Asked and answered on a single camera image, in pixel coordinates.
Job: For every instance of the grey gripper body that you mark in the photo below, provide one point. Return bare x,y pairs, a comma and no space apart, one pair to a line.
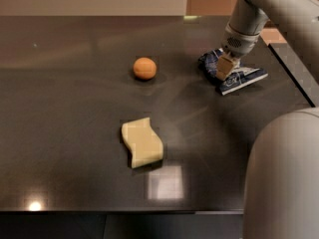
238,44

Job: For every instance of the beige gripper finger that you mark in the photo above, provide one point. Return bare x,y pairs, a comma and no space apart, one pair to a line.
225,65

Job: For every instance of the blue chip bag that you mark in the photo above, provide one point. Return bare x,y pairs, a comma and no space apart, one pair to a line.
239,78

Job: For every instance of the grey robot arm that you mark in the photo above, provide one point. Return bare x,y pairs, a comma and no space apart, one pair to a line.
281,191

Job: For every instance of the yellow sponge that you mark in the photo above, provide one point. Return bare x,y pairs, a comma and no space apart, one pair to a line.
142,141

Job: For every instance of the orange ball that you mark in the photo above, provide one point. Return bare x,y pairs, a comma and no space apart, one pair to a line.
145,68

